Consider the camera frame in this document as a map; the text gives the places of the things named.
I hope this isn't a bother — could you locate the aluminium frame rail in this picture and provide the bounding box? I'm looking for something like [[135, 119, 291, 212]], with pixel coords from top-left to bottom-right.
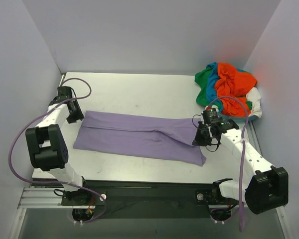
[[17, 185, 287, 210]]

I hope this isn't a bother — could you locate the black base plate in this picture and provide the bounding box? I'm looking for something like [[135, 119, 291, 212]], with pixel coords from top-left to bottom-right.
[[34, 180, 238, 222]]

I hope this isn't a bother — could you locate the purple t shirt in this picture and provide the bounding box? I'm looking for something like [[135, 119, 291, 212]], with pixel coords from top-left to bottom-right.
[[73, 111, 206, 166]]

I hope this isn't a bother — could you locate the teal laundry basket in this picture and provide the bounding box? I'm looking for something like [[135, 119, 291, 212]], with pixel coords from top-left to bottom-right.
[[219, 114, 259, 122]]

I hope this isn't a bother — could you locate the blue t shirt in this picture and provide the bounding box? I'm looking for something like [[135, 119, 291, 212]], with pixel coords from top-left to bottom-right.
[[206, 62, 220, 103]]

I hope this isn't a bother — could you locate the orange t shirt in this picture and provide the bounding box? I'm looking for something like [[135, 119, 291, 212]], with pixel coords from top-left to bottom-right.
[[215, 62, 258, 117]]

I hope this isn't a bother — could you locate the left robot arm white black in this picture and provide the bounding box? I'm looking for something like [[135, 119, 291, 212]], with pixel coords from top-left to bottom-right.
[[25, 86, 91, 205]]

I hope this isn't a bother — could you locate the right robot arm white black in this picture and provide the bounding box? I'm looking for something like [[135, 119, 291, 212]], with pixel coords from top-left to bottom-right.
[[192, 108, 289, 215]]

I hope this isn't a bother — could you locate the green t shirt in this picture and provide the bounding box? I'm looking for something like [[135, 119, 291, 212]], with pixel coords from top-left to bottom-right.
[[194, 67, 212, 106]]

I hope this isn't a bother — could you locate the white t shirt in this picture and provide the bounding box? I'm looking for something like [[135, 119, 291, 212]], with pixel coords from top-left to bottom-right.
[[246, 87, 263, 120]]

